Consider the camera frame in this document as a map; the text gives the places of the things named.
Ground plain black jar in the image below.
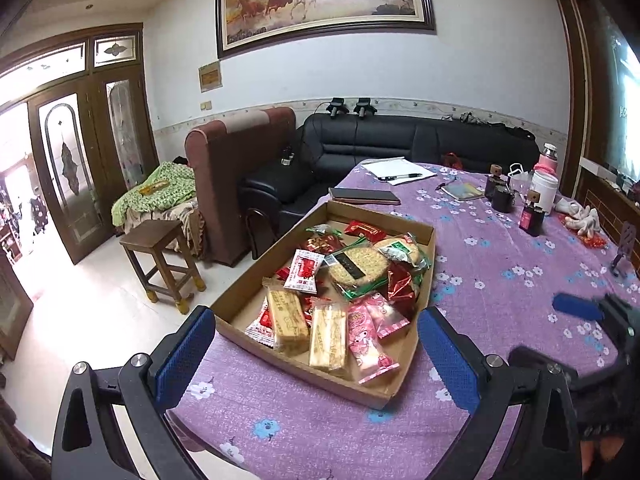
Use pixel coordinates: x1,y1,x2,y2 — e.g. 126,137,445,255
491,187,516,213

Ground pink snack packet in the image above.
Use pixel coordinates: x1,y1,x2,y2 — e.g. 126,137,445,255
365,292,411,338
347,305,401,386

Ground round cracker green label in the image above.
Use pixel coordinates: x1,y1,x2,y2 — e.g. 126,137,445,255
372,236,431,267

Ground black jar cork stopper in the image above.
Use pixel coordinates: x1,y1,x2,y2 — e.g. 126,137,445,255
484,164,503,200

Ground colourful notebook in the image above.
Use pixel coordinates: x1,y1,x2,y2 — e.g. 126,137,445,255
442,180,485,202

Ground red mesh gift bag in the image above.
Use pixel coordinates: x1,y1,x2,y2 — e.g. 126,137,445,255
562,214,608,250

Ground dark red foil packet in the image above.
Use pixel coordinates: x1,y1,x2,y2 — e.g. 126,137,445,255
387,262,417,318

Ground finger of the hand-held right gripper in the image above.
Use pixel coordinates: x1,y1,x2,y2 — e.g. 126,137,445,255
551,291,631,341
508,344,621,396

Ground brown wooden glass door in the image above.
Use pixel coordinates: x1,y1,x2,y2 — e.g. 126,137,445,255
0,22,160,266

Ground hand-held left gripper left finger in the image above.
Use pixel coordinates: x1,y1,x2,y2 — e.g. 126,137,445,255
51,305,217,480

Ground round cracker black label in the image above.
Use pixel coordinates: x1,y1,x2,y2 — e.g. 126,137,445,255
325,245,391,293

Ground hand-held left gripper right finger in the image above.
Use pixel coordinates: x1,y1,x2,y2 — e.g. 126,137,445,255
417,307,583,480

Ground purple floral tablecloth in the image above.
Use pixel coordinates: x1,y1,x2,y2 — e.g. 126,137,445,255
165,161,640,480

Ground red candy packet yellow label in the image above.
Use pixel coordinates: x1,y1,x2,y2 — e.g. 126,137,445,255
345,220,388,243

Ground white red snack packet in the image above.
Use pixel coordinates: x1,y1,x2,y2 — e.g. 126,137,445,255
245,300,277,348
284,249,326,295

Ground brown armchair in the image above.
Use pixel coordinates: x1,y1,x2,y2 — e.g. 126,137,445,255
184,106,297,267

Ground framed horse painting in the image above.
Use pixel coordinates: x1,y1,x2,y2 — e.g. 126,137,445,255
215,0,437,60

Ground black jar red label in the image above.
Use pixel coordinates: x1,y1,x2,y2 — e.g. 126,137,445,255
519,191,547,237

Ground wooden stool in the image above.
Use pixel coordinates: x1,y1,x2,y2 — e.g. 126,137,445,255
119,219,207,313

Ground small framed certificate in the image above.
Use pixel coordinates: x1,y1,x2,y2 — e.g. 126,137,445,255
198,60,222,93

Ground grey phone stand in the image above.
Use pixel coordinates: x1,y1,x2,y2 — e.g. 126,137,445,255
611,222,638,277

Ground wood framed glass panel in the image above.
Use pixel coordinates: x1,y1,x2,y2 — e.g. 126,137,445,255
542,0,640,186

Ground cardboard tray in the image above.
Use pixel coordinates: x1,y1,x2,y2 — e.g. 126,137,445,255
209,200,436,410

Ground white plastic jar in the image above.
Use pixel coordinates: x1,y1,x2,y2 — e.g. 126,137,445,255
530,170,558,216

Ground green floral cloth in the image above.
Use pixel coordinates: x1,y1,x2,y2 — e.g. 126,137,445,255
111,162,197,228

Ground brown wooden cabinet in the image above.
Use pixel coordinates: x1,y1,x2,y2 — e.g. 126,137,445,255
575,157,640,251

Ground person's right hand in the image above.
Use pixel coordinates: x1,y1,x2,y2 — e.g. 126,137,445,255
582,432,628,480

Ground red bar packet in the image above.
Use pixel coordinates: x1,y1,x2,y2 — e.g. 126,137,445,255
299,296,332,328

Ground white flat box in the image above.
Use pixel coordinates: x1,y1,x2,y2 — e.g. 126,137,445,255
580,157,621,176

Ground dark leather notebook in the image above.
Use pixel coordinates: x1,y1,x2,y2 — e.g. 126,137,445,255
328,187,402,206

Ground pink thermos flask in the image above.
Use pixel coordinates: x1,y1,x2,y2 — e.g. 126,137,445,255
537,143,560,175

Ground white paper sheets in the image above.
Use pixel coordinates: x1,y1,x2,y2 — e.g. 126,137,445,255
361,157,437,181

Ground black leather sofa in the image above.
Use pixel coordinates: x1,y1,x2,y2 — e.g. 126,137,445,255
239,111,542,241

